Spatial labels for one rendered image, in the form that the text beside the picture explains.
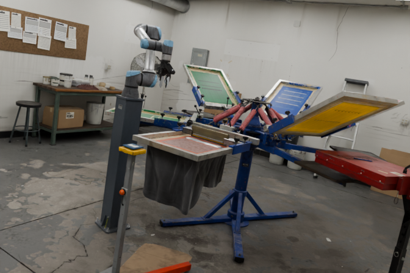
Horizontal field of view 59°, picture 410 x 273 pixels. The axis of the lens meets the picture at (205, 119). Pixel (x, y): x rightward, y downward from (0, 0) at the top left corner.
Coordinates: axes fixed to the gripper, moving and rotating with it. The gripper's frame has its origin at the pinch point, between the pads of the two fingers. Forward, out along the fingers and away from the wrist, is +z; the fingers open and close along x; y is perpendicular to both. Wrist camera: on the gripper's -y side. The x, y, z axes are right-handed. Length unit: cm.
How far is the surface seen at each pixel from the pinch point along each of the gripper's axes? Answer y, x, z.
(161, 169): -25, 10, 58
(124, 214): -27, 38, 87
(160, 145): -30, 18, 39
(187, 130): 2.0, -33.2, 35.3
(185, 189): -47, 3, 66
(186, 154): -52, 12, 39
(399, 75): -6, -465, -58
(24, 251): 34, 79, 136
